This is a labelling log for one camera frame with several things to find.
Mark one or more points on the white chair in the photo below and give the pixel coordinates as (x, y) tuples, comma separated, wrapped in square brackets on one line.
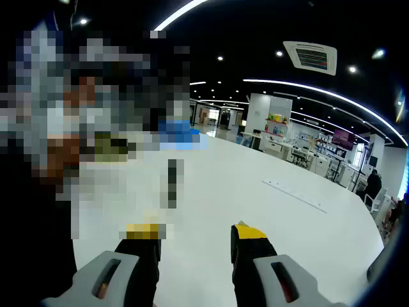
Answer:
[(377, 201)]

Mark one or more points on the ceiling air conditioner unit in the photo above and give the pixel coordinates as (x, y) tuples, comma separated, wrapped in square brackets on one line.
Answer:
[(311, 58)]

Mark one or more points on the white power strip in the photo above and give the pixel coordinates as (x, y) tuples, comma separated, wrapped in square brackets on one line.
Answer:
[(294, 194)]

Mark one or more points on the shelf with colourful bottles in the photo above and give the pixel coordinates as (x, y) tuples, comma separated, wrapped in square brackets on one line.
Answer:
[(277, 124)]

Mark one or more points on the person's dark clothing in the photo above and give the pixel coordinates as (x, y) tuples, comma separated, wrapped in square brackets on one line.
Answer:
[(35, 256)]

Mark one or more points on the purple wall poster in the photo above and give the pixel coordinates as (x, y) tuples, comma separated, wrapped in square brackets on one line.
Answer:
[(342, 138)]

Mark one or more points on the white office desk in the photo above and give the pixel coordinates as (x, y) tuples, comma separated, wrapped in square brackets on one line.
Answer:
[(274, 147)]

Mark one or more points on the blue plastic bin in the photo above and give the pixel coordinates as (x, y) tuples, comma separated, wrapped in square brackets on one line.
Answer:
[(194, 131)]

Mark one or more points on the straight ceiling light strip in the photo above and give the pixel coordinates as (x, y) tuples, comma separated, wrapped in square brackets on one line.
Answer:
[(179, 14)]

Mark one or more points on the curved ceiling light strip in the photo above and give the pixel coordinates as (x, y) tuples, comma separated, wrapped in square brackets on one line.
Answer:
[(319, 90)]

